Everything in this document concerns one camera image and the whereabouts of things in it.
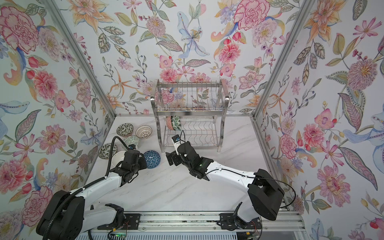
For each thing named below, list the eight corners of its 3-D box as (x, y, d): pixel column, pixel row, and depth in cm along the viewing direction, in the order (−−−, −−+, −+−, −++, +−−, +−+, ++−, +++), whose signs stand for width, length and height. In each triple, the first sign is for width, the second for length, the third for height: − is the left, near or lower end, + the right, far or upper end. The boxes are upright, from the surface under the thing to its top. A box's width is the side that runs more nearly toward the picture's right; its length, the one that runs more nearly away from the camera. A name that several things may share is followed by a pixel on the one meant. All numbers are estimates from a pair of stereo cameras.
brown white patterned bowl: (135, 138, 106) (133, 135, 104) (138, 128, 113) (137, 125, 110) (150, 138, 106) (149, 135, 104) (153, 128, 113) (152, 125, 110)
